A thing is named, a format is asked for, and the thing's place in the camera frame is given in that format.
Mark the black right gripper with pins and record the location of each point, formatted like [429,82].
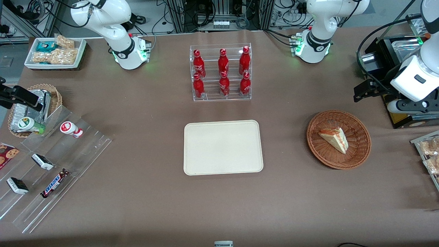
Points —
[18,94]

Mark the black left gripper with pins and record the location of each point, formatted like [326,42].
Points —
[384,81]

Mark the triangular sandwich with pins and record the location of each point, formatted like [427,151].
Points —
[335,139]

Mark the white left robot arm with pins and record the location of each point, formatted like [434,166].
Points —
[320,34]

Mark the light wicker basket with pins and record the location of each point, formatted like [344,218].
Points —
[56,97]

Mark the brown wicker basket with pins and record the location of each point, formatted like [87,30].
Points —
[356,154]

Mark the white snack tray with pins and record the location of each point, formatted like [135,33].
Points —
[80,55]

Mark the grey tray with pastries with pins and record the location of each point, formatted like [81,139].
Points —
[416,142]

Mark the beige plastic tray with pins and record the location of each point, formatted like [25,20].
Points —
[223,147]

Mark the silver foil wrapped package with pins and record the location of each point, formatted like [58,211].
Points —
[20,113]

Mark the green white yogurt bottle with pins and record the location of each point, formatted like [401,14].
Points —
[29,124]

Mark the black box appliance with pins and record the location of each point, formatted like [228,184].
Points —
[380,65]

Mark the large rice cracker pack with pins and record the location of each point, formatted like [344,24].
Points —
[56,56]

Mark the red white yogurt bottle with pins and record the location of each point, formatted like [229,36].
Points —
[69,128]

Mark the teal snack packet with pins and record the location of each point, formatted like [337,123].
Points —
[46,46]

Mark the chocolate chip cookie pack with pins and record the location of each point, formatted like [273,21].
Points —
[7,155]

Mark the black white snack bar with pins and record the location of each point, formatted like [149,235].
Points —
[42,162]
[18,186]

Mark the small rice cracker pack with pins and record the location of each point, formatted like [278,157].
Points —
[65,42]

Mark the clear acrylic stepped display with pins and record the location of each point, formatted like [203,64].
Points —
[65,154]

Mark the wrapped pastry pack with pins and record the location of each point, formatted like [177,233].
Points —
[430,146]
[432,165]

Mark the snickers chocolate bar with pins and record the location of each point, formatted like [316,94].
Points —
[54,183]

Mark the red cola bottle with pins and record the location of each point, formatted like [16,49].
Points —
[245,85]
[223,63]
[224,85]
[244,61]
[198,87]
[199,65]

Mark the clear acrylic bottle rack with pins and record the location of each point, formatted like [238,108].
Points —
[221,99]

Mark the white power strip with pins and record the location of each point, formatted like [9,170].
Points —
[221,24]

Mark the white labelled device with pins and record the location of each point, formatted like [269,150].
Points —
[223,244]

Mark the aluminium frame equipment rack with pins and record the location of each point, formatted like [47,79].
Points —
[178,15]

